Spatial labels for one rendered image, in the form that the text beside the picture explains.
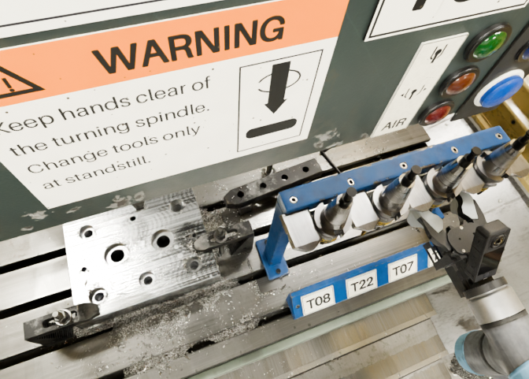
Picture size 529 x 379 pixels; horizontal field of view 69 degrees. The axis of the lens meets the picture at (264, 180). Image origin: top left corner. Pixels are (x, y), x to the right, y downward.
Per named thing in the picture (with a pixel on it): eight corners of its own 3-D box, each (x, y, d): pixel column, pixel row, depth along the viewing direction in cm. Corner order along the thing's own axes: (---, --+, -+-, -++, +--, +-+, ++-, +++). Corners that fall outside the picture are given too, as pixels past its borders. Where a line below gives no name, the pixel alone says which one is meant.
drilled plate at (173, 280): (220, 280, 85) (220, 274, 81) (84, 328, 79) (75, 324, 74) (193, 192, 95) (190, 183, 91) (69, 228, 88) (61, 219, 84)
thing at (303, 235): (324, 247, 63) (326, 244, 62) (294, 257, 62) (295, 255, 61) (308, 209, 66) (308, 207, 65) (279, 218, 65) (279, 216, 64)
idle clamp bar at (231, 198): (318, 184, 104) (324, 172, 98) (229, 219, 97) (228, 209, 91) (310, 169, 106) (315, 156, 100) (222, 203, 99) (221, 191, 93)
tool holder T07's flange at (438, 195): (445, 172, 73) (453, 165, 70) (460, 200, 70) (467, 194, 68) (416, 176, 72) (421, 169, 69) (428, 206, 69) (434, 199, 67)
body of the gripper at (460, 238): (419, 242, 74) (453, 303, 70) (442, 227, 67) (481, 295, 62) (452, 230, 76) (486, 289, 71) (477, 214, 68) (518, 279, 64)
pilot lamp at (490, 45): (495, 58, 23) (519, 28, 21) (465, 65, 23) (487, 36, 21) (489, 51, 24) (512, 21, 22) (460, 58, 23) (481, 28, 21)
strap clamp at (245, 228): (252, 248, 94) (256, 225, 81) (199, 266, 91) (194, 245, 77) (248, 236, 95) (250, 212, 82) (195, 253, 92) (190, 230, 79)
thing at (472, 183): (487, 190, 70) (490, 187, 70) (464, 198, 69) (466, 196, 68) (465, 158, 73) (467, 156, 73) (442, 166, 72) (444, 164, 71)
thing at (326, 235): (340, 202, 68) (344, 196, 65) (353, 235, 65) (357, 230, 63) (306, 210, 66) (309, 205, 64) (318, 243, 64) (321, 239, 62)
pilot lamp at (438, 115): (444, 122, 29) (459, 103, 27) (419, 129, 28) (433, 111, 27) (439, 117, 29) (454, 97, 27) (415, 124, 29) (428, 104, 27)
